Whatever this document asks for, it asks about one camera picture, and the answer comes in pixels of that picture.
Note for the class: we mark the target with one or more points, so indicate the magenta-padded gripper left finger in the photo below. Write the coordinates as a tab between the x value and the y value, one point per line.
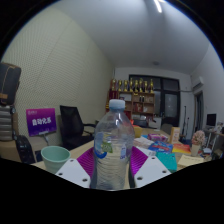
71	171

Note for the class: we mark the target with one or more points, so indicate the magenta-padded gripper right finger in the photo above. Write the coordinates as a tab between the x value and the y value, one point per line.
151	170

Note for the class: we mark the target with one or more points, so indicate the clear plastic water bottle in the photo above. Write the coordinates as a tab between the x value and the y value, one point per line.
111	146

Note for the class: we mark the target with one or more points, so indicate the teal book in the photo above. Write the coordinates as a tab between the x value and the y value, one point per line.
166	161

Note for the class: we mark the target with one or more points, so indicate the light green cup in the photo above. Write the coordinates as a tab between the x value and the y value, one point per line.
55	158

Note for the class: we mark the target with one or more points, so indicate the blue printed packet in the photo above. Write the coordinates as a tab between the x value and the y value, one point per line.
160	147

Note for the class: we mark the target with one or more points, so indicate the white paper booklet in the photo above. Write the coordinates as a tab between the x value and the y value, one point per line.
143	142

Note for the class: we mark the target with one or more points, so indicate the orange book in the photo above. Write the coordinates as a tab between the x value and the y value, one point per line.
181	148

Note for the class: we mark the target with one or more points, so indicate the pale yellow book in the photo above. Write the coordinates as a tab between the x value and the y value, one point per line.
190	161

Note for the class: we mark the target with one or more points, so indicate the yellow gift box red ribbon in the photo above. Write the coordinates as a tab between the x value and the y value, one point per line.
138	131

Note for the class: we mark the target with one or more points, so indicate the orange standing card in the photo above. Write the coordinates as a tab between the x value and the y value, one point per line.
175	135

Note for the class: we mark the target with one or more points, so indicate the black office chair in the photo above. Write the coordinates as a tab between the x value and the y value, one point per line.
71	125

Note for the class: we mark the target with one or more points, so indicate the black suitcase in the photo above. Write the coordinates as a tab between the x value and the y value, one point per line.
25	148

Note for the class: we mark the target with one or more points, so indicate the pink flowers in white pot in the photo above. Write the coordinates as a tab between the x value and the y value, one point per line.
198	138

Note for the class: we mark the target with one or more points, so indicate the purple sign board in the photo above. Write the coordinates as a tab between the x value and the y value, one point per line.
41	121

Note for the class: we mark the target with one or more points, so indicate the wooden shelf unit with trophies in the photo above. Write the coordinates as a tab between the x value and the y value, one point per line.
140	100

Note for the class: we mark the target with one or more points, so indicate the long wooden side desk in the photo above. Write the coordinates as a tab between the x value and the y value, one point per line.
215	136

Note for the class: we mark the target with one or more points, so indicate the dark framed glass door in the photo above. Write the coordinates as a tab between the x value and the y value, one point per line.
170	100

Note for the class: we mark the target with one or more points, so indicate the black computer monitor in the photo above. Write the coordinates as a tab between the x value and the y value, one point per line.
211	120

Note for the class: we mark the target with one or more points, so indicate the silver ribbed suitcase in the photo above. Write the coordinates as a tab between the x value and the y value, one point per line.
6	123

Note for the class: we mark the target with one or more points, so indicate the dark grey bag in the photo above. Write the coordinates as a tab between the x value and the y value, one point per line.
9	83

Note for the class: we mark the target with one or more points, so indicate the ceiling tube light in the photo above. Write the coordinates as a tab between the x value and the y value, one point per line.
158	6

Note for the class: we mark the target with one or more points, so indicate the white wall air conditioner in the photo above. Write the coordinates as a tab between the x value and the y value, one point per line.
197	82

